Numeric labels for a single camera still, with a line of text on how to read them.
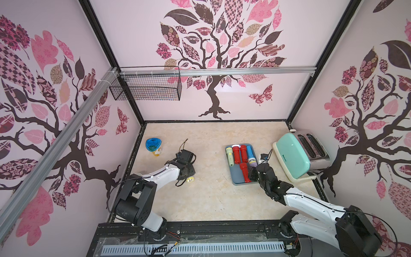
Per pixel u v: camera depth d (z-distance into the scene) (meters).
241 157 0.98
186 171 0.74
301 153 0.81
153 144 0.94
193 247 0.71
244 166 0.92
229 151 1.00
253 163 0.95
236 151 1.00
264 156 0.76
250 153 0.98
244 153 0.98
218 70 0.93
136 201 0.44
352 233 0.41
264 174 0.63
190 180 0.87
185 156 0.74
